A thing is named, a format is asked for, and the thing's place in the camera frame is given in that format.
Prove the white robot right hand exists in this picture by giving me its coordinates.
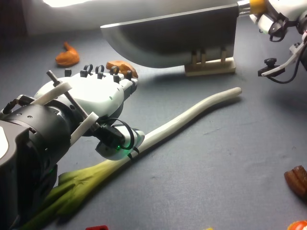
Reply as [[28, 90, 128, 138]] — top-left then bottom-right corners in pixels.
[[249, 0, 307, 43]]

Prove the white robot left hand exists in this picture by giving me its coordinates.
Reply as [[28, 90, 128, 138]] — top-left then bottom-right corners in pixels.
[[33, 63, 146, 161]]

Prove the long green-white leek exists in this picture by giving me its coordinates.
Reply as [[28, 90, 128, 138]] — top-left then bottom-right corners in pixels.
[[19, 87, 242, 230]]

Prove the steel cleaver knife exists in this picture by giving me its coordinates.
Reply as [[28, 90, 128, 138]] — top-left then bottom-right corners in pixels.
[[100, 0, 267, 69]]

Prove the wooden peg board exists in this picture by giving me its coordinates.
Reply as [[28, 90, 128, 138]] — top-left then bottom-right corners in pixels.
[[184, 49, 236, 77]]

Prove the orange toy chicken wing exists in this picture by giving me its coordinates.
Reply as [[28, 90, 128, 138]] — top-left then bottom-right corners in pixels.
[[106, 60, 139, 79]]

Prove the orange toy chicken drumstick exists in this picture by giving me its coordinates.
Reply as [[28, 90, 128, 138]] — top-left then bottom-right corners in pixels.
[[55, 41, 80, 67]]

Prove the brown toy meat piece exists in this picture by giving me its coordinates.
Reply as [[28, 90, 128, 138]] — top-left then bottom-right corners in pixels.
[[284, 165, 307, 201]]

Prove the orange toy tart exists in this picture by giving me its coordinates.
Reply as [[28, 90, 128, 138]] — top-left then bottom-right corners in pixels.
[[287, 220, 307, 230]]

